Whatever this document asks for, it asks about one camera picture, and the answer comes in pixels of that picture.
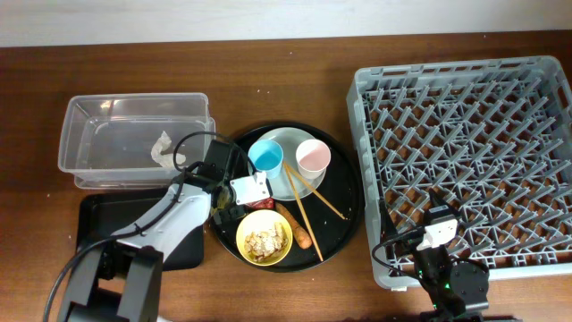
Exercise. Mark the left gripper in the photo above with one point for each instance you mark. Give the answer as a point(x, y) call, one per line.
point(238, 212)

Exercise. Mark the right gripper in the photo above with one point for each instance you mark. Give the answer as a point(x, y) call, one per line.
point(389, 227)

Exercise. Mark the blue cup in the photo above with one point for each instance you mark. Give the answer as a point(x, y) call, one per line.
point(267, 156)

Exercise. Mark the white tissue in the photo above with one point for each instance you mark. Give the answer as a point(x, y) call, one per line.
point(159, 153)

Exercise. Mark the red snack wrapper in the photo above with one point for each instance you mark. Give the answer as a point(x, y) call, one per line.
point(261, 204)

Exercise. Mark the wooden chopstick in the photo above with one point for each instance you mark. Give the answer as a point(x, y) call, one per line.
point(290, 170)
point(304, 215)

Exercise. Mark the yellow bowl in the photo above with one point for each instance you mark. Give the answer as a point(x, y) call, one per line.
point(257, 221)

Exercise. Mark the nut and rice scraps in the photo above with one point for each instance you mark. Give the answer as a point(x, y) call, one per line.
point(269, 243)

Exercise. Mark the pink cup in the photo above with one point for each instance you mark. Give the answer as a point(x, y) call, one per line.
point(312, 156)

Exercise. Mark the orange carrot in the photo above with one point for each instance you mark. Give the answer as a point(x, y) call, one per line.
point(300, 235)

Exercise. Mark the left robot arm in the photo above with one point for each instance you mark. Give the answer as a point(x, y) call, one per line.
point(118, 278)

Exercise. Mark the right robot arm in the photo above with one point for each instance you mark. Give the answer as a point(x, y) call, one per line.
point(457, 287)

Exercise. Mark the grey dishwasher rack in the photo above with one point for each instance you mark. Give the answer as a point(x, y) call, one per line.
point(492, 136)

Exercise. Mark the round black tray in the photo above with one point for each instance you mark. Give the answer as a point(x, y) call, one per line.
point(341, 186)

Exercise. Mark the clear plastic bin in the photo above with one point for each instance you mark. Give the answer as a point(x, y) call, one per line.
point(106, 139)

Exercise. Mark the black rectangular tray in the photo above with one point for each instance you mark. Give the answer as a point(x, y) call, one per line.
point(103, 215)

